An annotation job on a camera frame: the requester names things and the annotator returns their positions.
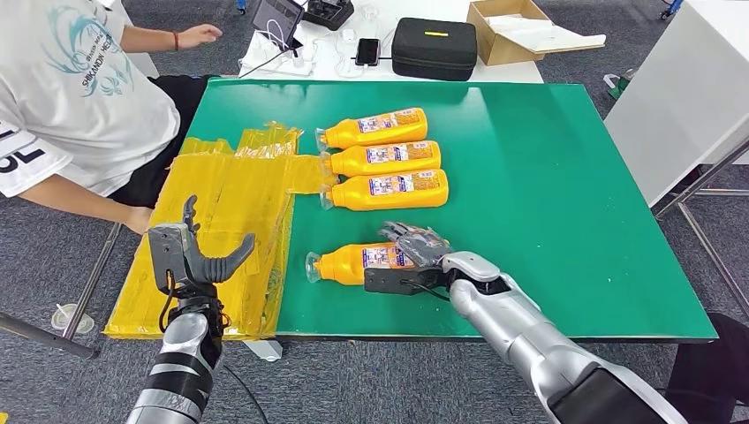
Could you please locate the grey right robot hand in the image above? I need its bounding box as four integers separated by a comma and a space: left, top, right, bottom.
379, 221, 455, 270

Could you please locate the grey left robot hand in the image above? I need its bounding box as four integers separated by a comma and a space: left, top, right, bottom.
181, 194, 257, 292

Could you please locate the person's left hand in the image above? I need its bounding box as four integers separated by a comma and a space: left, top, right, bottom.
176, 23, 224, 51

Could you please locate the person's right hand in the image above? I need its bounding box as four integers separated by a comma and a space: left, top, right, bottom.
124, 205, 155, 237

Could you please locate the orange detergent bottle clear cap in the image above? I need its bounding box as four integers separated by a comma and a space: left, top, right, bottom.
318, 140, 443, 178
314, 107, 429, 152
318, 169, 450, 212
305, 241, 422, 287

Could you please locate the white power strip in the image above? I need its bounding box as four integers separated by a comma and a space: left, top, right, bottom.
239, 29, 322, 76

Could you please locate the silver metal leg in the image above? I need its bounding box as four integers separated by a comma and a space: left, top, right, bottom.
61, 222, 124, 341

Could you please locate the yellow taped cardboard mat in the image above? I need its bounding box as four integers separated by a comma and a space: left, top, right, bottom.
103, 121, 341, 342

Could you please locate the dark tablet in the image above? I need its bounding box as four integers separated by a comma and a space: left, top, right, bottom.
251, 0, 306, 51

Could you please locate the white table foot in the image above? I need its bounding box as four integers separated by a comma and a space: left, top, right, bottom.
242, 339, 284, 363

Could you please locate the clear plastic lid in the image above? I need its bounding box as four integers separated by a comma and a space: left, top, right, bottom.
50, 303, 96, 336

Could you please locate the black charger device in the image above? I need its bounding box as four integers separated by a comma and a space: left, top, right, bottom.
302, 0, 356, 32

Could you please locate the person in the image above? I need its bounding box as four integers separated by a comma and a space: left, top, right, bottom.
0, 0, 224, 237

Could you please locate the black metal floor bar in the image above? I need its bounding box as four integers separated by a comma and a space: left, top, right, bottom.
0, 310, 101, 360

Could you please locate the black smartphone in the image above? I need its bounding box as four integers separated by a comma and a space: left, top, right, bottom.
355, 37, 382, 67

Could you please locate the black zip case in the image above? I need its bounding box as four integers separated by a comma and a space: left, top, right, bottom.
390, 17, 479, 82

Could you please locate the white table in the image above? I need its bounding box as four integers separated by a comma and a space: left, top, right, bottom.
237, 0, 545, 84

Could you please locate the brown cardboard box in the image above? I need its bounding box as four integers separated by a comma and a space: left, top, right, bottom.
465, 0, 608, 66

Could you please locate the white sheet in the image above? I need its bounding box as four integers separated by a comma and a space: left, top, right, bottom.
484, 12, 608, 54

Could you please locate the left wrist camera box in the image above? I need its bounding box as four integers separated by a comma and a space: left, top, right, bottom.
147, 223, 192, 297

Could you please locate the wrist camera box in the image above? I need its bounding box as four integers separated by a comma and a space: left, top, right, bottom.
147, 223, 192, 297
363, 266, 446, 298

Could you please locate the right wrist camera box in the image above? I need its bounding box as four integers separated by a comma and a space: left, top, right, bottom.
363, 266, 446, 298

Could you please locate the black desk cable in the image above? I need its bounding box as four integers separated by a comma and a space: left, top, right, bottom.
237, 48, 300, 80

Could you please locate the white tablet cable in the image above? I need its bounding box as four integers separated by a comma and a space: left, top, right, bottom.
264, 17, 295, 53

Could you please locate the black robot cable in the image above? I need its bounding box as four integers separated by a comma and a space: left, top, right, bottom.
223, 365, 270, 424

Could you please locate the green white floor bracket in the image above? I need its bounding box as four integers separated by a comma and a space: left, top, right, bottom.
604, 69, 638, 101

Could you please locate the silver metal table frame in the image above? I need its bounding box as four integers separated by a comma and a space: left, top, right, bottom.
651, 137, 749, 320

